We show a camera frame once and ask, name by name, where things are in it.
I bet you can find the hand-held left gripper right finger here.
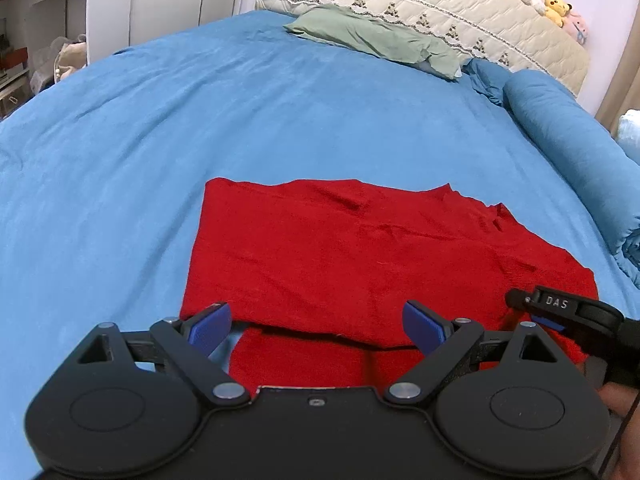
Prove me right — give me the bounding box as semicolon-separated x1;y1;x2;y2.
384;300;563;407

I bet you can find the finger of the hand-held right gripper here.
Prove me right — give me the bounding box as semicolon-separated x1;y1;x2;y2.
505;285;601;333

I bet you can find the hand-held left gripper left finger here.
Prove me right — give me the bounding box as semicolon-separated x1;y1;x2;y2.
74;302;252;407

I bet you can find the red cloth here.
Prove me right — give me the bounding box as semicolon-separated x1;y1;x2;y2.
179;177;600;392

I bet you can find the person's right hand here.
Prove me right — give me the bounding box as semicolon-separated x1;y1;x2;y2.
598;381;640;480

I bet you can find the rolled blue duvet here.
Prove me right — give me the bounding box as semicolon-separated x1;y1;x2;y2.
462;57;640;289

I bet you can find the blue bed sheet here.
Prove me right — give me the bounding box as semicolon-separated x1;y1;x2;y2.
0;10;640;467

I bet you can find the light blue cloth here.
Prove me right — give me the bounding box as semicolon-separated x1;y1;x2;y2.
616;109;640;167

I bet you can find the beige curtain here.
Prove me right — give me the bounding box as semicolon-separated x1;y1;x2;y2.
592;30;640;137

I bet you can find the green pillow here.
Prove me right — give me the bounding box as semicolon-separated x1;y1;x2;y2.
283;4;466;82

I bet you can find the white shelving unit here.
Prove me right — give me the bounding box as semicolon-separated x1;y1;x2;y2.
0;0;137;122

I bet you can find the black cable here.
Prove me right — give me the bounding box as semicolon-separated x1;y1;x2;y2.
600;395;640;479

